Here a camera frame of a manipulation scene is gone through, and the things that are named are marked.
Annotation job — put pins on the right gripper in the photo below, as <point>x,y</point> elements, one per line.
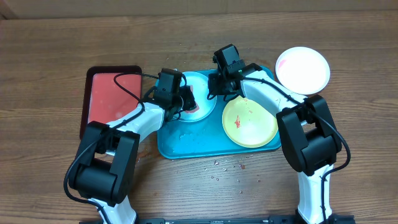
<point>216,81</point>

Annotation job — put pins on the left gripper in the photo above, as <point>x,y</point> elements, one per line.
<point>185,91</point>

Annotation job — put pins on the light blue plate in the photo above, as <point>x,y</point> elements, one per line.
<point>198,84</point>

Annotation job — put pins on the yellow-green plate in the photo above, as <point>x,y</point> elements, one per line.
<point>248,124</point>

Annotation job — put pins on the white plate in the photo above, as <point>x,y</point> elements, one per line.
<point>302,70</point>

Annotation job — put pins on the dark green sponge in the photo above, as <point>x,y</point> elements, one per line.
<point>191,108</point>

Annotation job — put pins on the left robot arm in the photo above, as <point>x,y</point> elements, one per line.
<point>103,169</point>

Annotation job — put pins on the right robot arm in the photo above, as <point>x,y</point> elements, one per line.
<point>308,135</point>

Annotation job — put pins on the teal plastic serving tray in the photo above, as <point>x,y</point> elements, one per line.
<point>204,138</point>

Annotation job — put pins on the dark red tray with water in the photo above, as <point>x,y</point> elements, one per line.
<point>103,100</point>

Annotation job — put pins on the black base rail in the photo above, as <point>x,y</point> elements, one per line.
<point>273,219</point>

